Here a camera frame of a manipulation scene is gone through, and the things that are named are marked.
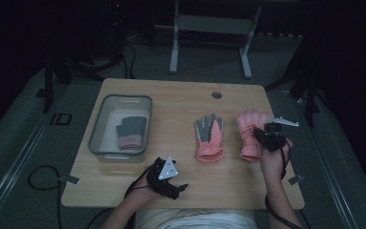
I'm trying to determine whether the white metal desk frame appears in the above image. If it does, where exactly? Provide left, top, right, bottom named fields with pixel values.
left=169, top=0, right=264, bottom=80

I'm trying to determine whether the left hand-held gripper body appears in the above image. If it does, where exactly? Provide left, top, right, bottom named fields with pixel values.
left=145, top=156, right=181, bottom=197

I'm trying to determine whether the gray knit glove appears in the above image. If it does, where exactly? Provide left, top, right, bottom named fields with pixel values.
left=115, top=115, right=149, bottom=151

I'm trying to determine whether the black tripod stand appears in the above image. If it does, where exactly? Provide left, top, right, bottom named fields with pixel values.
left=264, top=60, right=327, bottom=129

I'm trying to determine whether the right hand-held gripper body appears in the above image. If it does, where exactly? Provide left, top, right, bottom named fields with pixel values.
left=261, top=115, right=300, bottom=153

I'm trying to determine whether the black floor cable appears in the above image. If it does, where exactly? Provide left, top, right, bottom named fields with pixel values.
left=27, top=164, right=65, bottom=229

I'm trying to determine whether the black rectangular floor bracket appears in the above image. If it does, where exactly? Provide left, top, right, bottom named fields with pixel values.
left=50, top=112, right=73, bottom=126

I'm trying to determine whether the metal table edge clip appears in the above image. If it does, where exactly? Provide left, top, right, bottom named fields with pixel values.
left=287, top=174, right=305, bottom=186
left=57, top=174, right=81, bottom=186

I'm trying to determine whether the person's light clothing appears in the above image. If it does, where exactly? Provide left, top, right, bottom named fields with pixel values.
left=134, top=207, right=259, bottom=229

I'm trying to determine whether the metal floor rail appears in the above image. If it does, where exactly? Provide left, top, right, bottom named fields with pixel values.
left=0, top=94, right=68, bottom=227
left=294, top=94, right=366, bottom=229

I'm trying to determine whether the clear plastic bin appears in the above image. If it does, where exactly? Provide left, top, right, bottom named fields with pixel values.
left=88, top=94, right=153, bottom=164

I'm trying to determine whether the person's left hand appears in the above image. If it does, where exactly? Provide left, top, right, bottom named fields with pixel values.
left=125, top=176, right=162, bottom=210

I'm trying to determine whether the person's right hand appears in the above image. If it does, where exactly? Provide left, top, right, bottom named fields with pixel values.
left=259, top=138, right=295, bottom=184

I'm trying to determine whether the pink glove with printed strap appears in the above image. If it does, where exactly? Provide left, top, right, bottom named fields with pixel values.
left=235, top=108, right=272, bottom=163

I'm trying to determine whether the black equipment stand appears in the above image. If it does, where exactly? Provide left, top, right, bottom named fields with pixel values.
left=39, top=0, right=137, bottom=115

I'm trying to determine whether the pink glove with gray palm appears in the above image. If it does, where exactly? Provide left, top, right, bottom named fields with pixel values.
left=194, top=113, right=226, bottom=164

